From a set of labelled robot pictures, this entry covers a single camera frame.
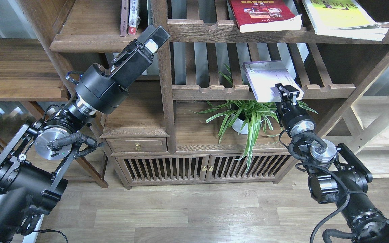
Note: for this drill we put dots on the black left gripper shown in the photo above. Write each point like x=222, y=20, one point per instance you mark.
x=105, y=88

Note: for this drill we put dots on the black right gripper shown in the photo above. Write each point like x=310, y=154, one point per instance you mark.
x=291, y=116

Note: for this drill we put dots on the yellow green book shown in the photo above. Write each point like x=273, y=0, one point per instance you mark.
x=343, y=18

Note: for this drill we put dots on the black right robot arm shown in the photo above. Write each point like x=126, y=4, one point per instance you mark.
x=335, y=174

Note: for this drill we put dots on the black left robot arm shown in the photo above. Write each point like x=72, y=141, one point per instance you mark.
x=34, y=162

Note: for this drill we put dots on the white red upright book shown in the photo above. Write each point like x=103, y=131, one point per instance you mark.
x=133, y=17

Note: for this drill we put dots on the brown upright book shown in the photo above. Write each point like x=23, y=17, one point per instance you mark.
x=124, y=18

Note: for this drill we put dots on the green spider plant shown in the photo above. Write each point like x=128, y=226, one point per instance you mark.
x=258, y=116

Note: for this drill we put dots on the right slatted cabinet door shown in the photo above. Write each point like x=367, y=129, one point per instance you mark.
x=228, y=168

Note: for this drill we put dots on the slatted cabinet door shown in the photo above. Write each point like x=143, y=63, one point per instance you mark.
x=228, y=168
x=164, y=170

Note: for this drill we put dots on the white plant pot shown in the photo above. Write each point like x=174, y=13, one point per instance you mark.
x=238, y=123

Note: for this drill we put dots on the dark wooden bookshelf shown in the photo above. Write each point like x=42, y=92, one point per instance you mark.
x=203, y=61

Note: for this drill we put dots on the left slatted cabinet door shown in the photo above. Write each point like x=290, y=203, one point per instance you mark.
x=164, y=170

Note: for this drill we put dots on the white metal table leg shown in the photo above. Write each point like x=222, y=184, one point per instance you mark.
x=31, y=238

